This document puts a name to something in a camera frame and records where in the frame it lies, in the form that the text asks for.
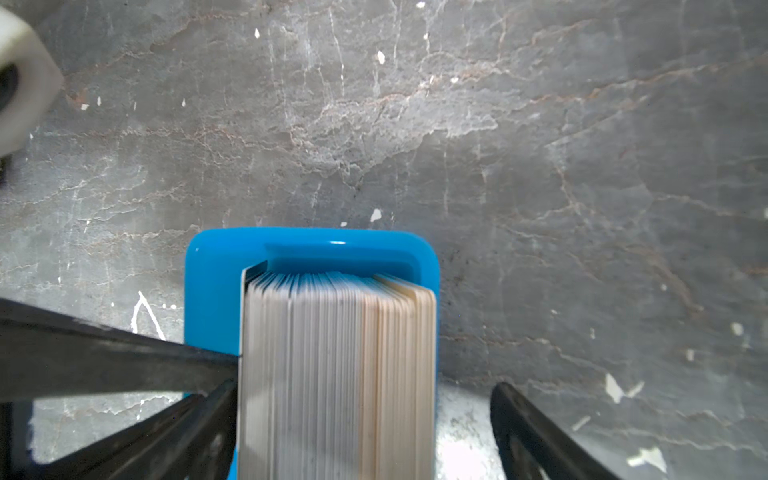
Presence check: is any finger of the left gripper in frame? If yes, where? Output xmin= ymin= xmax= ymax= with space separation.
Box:
xmin=1 ymin=299 xmax=239 ymax=403

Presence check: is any blue card box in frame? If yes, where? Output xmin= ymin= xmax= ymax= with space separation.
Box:
xmin=183 ymin=226 xmax=442 ymax=480

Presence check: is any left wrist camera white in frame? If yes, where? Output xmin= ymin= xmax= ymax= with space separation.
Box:
xmin=1 ymin=8 xmax=63 ymax=157

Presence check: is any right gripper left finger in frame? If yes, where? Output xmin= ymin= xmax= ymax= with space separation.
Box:
xmin=35 ymin=380 xmax=238 ymax=479

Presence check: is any stack of credit cards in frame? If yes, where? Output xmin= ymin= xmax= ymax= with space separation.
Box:
xmin=237 ymin=265 xmax=438 ymax=479

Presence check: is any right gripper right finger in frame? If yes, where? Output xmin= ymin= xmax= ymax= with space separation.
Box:
xmin=490 ymin=382 xmax=618 ymax=480

